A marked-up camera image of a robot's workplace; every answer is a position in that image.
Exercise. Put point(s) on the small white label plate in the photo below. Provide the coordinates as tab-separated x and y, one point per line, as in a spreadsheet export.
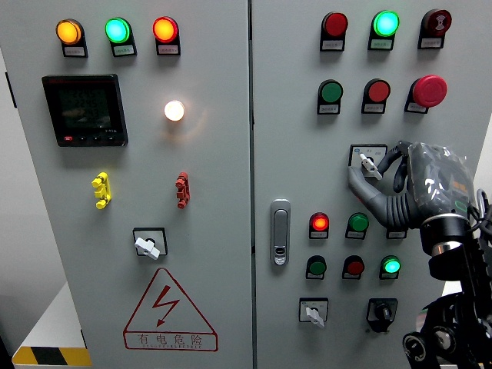
319	235
373	108
381	44
352	276
329	108
355	235
124	50
316	276
389	276
416	108
168	49
396	234
333	45
432	43
75	51

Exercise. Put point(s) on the small unlit green lamp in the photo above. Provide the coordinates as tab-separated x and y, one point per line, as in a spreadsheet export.
358	222

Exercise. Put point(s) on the large red stop button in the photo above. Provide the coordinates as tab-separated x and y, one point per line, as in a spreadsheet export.
429	90

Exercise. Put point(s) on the small lit green lamp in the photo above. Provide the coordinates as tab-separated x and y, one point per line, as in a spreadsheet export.
391	266

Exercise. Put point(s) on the large red push button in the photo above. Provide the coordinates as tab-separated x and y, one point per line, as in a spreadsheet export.
378	91

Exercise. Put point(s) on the small red push button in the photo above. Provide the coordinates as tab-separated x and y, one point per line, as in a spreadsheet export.
354	267

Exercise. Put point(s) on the small lit red lamp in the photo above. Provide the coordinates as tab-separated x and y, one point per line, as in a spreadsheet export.
319	223

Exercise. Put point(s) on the large green push button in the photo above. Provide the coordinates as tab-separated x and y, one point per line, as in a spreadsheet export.
331	91

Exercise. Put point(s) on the pale grey cabinet door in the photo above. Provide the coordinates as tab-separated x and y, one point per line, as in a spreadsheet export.
213	184
298	161

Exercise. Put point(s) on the small green push button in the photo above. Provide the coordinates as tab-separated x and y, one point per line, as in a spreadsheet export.
317	267

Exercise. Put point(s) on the dark red buzzer lamp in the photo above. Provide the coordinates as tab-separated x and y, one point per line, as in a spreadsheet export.
437	21

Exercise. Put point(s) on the large lit green lamp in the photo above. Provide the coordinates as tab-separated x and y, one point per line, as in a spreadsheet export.
117	30
386	23

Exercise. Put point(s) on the silver door lock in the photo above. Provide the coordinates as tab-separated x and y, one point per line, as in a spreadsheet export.
280	230

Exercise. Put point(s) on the large unlit red lamp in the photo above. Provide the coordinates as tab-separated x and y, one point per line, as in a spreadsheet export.
335	24

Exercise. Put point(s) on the round white lamp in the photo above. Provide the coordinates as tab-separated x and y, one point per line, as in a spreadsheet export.
174	110

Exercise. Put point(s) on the red warning triangle sign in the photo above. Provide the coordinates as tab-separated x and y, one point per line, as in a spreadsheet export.
169	339

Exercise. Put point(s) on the large lit red lamp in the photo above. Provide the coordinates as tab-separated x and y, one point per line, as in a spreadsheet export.
165	29

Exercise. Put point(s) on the black display meter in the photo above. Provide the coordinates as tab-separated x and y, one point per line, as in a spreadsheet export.
84	109

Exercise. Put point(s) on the black door hinge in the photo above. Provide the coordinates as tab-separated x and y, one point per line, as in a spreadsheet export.
10	90
83	338

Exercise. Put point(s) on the large yellow indicator lamp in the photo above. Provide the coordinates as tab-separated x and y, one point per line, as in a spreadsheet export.
68	32

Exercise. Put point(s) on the black yellow striped tape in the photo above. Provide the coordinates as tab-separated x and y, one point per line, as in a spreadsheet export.
52	356

